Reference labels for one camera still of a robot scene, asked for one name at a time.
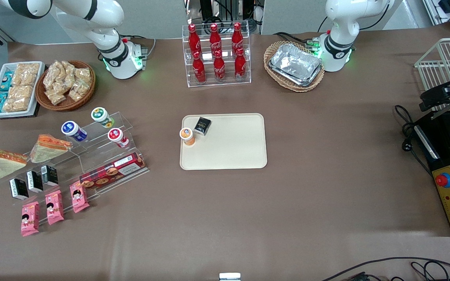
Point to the triangle sandwich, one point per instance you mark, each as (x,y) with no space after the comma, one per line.
(8,164)
(49,148)

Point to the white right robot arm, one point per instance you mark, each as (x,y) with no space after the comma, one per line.
(92,19)

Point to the aluminium foil tray stack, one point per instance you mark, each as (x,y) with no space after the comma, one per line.
(295,62)

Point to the beige plastic tray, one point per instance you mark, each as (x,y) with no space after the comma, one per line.
(233,146)

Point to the small black drink carton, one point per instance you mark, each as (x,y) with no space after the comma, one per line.
(202,125)
(34,181)
(18,189)
(49,175)

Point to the teal snack packet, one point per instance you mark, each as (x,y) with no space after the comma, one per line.
(0,102)
(6,81)

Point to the clear pack of brittle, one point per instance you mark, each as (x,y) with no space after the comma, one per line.
(18,98)
(25,73)

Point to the pink snack packet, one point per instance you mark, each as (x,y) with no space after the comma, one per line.
(79,197)
(29,218)
(54,207)

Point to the black sealing machine yellow panel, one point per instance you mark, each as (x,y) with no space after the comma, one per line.
(443,164)

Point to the clear bag of fried snacks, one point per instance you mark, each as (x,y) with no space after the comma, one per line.
(56,96)
(83,75)
(52,76)
(78,90)
(65,68)

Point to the blue lid yogurt bottle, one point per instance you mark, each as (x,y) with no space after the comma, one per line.
(74,130)

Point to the round brown wicker basket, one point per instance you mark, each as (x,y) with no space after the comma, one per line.
(66,104)

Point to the clear acrylic tiered display stand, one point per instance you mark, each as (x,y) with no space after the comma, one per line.
(92,156)

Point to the green lid yogurt bottle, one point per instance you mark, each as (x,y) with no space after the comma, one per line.
(102,117)

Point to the red plaid cookie box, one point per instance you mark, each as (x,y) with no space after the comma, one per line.
(111,171)

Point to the red lid yogurt bottle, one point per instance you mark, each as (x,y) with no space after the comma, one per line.
(118,137)

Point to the oval light wicker basket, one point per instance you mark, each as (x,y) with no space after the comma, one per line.
(275,78)

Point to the clear acrylic bottle rack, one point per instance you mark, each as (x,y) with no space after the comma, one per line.
(244,80)

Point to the orange lid yogurt cup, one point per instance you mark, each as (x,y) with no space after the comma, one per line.
(188,136)

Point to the red cola bottle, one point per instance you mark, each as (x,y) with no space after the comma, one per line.
(219,67)
(199,68)
(194,39)
(237,37)
(215,38)
(240,64)

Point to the small silver white device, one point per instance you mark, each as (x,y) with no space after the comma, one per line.
(229,276)

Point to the aluminium frame structure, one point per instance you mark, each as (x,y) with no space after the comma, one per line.
(447,11)

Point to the black equipment frame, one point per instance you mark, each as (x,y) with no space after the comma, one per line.
(225,11)

